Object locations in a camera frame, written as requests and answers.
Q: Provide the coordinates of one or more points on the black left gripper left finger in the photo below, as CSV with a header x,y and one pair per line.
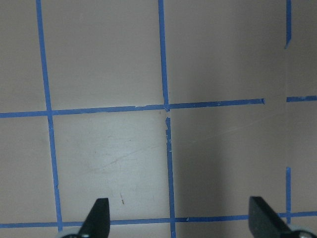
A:
x,y
96,224

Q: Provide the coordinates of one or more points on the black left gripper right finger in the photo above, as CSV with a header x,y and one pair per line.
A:
x,y
264,222

